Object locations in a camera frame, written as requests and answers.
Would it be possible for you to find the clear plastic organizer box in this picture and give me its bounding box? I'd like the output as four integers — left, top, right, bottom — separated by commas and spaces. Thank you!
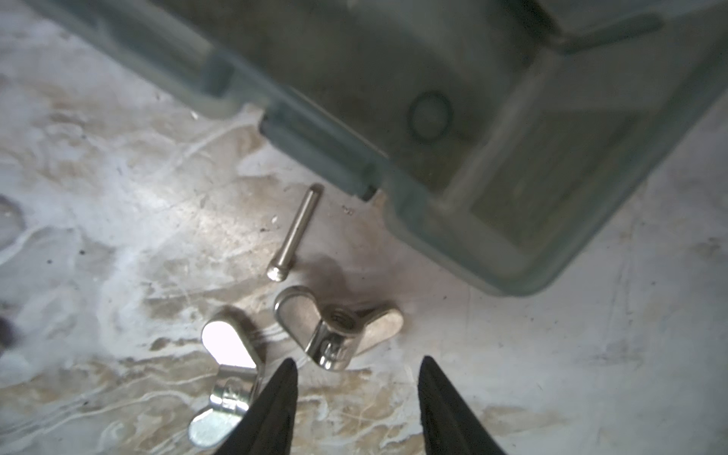
34, 1, 727, 296

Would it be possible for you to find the thin silver pin screw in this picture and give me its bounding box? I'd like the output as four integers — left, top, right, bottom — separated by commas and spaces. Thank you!
267, 183, 324, 282

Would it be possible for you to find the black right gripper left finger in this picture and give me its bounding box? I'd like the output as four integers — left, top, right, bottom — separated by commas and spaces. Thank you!
214, 358, 298, 455

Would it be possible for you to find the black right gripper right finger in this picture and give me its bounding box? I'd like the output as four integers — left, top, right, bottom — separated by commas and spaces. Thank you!
418, 356, 505, 455

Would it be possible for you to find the silver wing nut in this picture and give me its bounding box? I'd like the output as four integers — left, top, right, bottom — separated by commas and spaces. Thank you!
188, 314, 265, 449
273, 286, 404, 372

